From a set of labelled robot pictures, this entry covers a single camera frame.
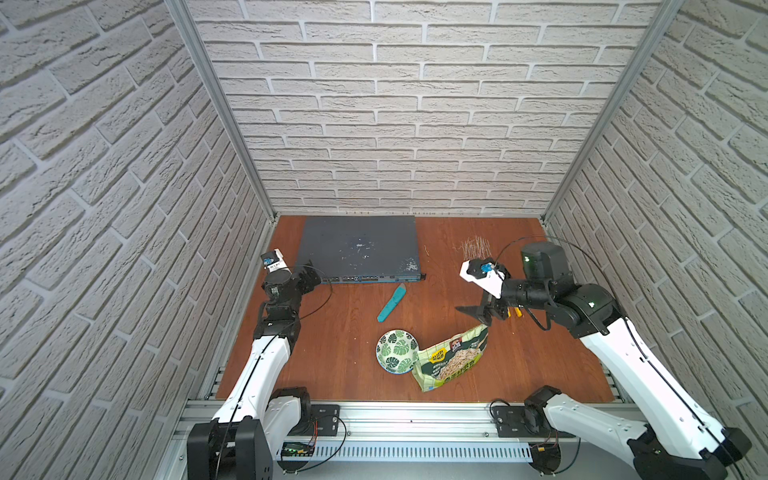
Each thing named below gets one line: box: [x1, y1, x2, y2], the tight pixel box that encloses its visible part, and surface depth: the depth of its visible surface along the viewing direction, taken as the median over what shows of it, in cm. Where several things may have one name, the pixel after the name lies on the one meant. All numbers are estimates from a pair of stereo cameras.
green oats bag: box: [412, 324, 489, 392], surface depth 73 cm
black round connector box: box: [528, 442, 561, 474], surface depth 72 cm
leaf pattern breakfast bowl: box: [375, 329, 420, 375], surface depth 85 cm
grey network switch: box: [296, 216, 427, 284], surface depth 105 cm
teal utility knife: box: [377, 283, 407, 323], surface depth 97 cm
